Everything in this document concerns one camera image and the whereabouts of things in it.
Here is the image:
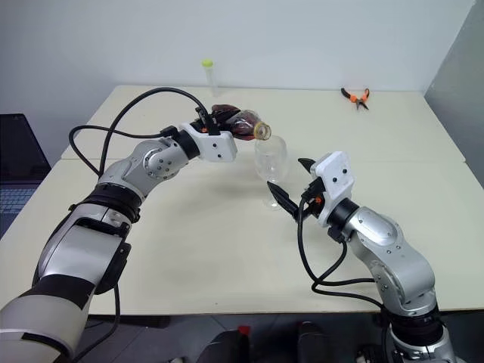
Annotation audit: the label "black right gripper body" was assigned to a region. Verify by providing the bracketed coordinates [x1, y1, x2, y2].
[300, 177, 326, 222]

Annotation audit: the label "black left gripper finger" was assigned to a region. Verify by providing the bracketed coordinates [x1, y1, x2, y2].
[218, 113, 240, 132]

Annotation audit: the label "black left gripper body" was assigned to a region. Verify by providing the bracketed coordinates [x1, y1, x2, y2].
[188, 116, 221, 135]

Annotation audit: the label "cola bottle with yellow cap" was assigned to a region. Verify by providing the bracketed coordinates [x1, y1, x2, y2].
[209, 103, 273, 142]

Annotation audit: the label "clear plastic wine glass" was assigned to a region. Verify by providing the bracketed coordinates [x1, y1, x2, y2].
[253, 135, 290, 212]

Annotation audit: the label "clear tube with yellow-green cap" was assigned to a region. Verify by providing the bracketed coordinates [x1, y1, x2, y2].
[201, 58, 221, 98]

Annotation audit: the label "orange and black pliers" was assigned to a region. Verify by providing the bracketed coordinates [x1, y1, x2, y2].
[340, 87, 371, 112]

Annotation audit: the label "dark rounded shape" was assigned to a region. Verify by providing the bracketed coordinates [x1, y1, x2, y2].
[296, 321, 330, 363]
[196, 328, 250, 363]

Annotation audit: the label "dark laptop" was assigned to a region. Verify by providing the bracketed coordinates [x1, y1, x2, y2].
[0, 113, 52, 239]

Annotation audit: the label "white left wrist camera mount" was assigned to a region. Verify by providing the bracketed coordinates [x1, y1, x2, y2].
[179, 121, 238, 163]

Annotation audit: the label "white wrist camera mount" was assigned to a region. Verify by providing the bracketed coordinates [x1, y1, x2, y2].
[179, 121, 238, 163]
[309, 150, 355, 228]

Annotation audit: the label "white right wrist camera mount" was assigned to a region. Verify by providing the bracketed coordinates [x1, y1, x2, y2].
[309, 150, 355, 228]

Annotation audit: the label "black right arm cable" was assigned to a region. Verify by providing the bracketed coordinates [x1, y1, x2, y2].
[296, 191, 390, 363]

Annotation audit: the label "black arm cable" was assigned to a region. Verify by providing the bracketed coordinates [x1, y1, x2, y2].
[296, 191, 390, 363]
[69, 86, 221, 362]

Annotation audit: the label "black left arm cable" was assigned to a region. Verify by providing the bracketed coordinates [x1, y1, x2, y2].
[69, 86, 221, 362]

